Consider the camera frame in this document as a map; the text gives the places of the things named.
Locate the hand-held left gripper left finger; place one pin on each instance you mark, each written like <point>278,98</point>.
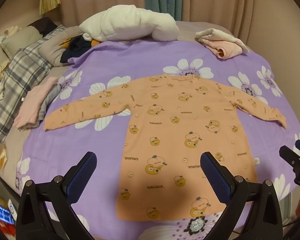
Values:
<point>82,178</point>

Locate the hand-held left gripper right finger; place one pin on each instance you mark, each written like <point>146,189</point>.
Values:
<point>215,177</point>

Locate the orange cartoon print shirt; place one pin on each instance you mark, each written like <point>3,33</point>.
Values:
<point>165,130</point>

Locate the grey folded garment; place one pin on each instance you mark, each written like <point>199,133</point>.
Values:
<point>48,102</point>

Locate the pale pink folded garment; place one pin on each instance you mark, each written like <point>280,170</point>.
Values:
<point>32,105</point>

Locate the colourful cardboard box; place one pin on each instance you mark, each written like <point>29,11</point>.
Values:
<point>0,212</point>

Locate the pink fleece garment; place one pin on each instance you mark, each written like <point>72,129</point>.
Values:
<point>227,50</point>

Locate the grey plaid blanket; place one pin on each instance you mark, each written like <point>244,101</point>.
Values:
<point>20,72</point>

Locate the grey pillow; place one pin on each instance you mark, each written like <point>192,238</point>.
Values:
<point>52,51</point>

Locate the navy cloth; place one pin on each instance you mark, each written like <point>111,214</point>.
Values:
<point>75,48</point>

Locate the purple floral bed sheet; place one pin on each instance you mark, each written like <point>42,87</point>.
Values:
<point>140,60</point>

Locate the cream printed cushion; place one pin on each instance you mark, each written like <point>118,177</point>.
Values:
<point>0,71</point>

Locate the small orange item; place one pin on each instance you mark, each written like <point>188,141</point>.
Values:
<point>96,43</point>

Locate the cream fleece garment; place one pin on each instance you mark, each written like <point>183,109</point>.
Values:
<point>222,35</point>

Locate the gold hair clip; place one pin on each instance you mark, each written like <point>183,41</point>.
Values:
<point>65,41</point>

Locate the beige pillow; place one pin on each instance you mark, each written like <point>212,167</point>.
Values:
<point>20,38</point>

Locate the dark brown cloth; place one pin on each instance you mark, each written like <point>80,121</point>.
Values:
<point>43,25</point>

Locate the white fluffy blanket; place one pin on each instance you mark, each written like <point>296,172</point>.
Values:
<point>127,22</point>

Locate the pinkish plush toy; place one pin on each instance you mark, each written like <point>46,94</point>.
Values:
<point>12,30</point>

